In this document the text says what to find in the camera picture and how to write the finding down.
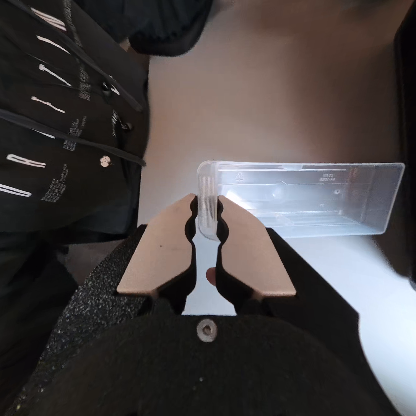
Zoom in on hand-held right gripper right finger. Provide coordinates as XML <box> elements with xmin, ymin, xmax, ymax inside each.
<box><xmin>216</xmin><ymin>194</ymin><xmax>297</xmax><ymax>297</ymax></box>

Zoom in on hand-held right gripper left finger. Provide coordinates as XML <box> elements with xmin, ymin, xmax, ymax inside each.
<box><xmin>116</xmin><ymin>193</ymin><xmax>198</xmax><ymax>297</ymax></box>

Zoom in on person's black trousers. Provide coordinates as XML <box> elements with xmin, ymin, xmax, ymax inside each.
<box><xmin>0</xmin><ymin>232</ymin><xmax>80</xmax><ymax>410</ymax></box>

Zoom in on pale grey desk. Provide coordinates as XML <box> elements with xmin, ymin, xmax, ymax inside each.
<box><xmin>63</xmin><ymin>0</ymin><xmax>416</xmax><ymax>416</ymax></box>

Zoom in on clear plastic drawer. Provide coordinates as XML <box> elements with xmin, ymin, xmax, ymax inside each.
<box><xmin>197</xmin><ymin>159</ymin><xmax>406</xmax><ymax>241</ymax></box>

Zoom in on person's black jacket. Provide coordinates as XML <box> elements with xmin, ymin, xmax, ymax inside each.
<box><xmin>0</xmin><ymin>0</ymin><xmax>213</xmax><ymax>242</ymax></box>

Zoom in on black drawer cabinet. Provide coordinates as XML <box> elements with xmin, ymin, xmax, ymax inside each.
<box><xmin>393</xmin><ymin>0</ymin><xmax>416</xmax><ymax>290</ymax></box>

